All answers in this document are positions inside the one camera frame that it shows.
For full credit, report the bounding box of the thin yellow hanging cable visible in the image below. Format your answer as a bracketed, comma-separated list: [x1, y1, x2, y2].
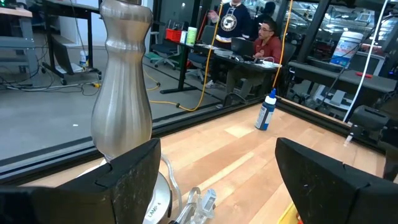
[272, 0, 294, 90]

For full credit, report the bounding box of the green and white container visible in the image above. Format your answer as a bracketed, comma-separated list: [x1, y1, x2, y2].
[185, 26, 198, 46]

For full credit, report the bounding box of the blue food coloring bottle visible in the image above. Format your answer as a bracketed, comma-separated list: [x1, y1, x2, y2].
[254, 88, 277, 131]

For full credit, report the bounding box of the black diagonal pole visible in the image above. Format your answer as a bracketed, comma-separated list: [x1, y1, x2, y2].
[297, 0, 331, 63]

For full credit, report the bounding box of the black laptop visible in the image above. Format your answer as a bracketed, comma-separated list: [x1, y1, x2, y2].
[230, 37, 255, 57]

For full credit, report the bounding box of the yellow extension cable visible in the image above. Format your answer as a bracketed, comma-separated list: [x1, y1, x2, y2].
[143, 0, 224, 112]

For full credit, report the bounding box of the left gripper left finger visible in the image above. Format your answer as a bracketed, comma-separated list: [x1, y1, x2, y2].
[57, 138, 162, 224]

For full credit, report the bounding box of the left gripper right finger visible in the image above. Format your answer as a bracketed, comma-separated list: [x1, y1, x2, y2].
[275, 137, 385, 224]

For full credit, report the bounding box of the office chair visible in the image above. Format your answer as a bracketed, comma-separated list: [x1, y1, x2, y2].
[150, 30, 178, 70]
[186, 25, 217, 82]

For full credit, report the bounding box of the black office desk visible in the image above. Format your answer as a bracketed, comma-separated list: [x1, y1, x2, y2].
[160, 39, 282, 95]

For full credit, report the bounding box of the black rolling desk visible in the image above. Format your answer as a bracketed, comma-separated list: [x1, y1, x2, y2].
[42, 0, 103, 85]

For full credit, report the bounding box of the grey workbench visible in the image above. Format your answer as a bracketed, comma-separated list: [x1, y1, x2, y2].
[0, 6, 40, 77]

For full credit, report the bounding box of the silver lamp white shade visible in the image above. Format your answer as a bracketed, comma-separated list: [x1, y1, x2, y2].
[90, 0, 174, 224]

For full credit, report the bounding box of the clear lamp power cord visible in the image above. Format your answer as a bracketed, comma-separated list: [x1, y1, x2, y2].
[160, 154, 217, 224]

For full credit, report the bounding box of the yellow plastic bin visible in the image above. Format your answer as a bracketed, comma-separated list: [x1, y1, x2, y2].
[277, 202, 304, 224]

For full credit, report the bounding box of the white cable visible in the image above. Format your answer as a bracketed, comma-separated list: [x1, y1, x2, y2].
[343, 0, 390, 123]

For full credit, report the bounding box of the person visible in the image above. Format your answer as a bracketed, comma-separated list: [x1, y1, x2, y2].
[205, 0, 252, 90]
[253, 1, 277, 30]
[225, 19, 283, 97]

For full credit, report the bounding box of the white wipes canister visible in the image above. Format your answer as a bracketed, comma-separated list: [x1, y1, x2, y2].
[329, 30, 364, 68]

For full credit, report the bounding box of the red storage box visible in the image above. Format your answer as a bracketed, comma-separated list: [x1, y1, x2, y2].
[165, 28, 183, 43]

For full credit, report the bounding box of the black side desk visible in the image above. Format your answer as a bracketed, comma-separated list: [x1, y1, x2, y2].
[288, 60, 398, 105]

